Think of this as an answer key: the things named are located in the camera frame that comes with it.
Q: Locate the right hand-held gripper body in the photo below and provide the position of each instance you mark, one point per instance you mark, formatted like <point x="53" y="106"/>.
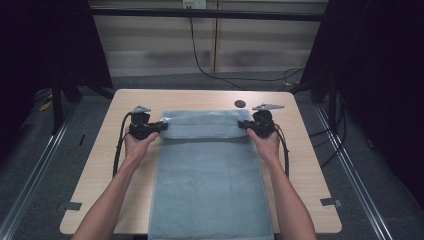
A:
<point x="264" y="125"/>

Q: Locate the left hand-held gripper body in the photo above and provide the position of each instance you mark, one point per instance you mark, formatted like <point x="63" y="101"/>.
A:
<point x="141" y="128"/>

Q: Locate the grey-blue towel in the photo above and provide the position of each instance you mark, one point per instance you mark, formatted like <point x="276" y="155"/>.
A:
<point x="210" y="180"/>

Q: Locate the person's left hand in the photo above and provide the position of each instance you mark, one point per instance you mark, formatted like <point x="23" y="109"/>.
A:
<point x="136" y="150"/>

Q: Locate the person's right hand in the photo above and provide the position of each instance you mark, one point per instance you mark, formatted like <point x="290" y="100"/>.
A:
<point x="269" y="148"/>

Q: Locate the black round table grommet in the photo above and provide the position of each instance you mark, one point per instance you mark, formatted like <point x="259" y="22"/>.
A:
<point x="240" y="103"/>

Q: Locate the small black floor item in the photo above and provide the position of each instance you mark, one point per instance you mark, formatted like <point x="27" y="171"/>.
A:
<point x="82" y="140"/>

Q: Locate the yellow floor item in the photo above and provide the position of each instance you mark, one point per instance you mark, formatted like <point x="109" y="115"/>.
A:
<point x="45" y="105"/>

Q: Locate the grey tape strip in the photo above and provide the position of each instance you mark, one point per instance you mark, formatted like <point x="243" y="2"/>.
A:
<point x="331" y="202"/>
<point x="70" y="206"/>

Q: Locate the dark curtain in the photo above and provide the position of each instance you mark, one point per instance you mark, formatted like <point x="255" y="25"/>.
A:
<point x="383" y="83"/>
<point x="40" y="46"/>

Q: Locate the black stand post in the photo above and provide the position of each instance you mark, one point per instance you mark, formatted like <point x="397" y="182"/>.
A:
<point x="57" y="111"/>
<point x="332" y="106"/>

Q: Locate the metal floor rail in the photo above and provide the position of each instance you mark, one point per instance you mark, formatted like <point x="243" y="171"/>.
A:
<point x="30" y="186"/>
<point x="353" y="180"/>

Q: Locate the black horizontal frame bar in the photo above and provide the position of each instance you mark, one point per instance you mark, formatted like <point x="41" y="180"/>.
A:
<point x="150" y="13"/>

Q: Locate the white wall socket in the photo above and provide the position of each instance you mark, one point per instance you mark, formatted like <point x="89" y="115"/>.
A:
<point x="194" y="3"/>

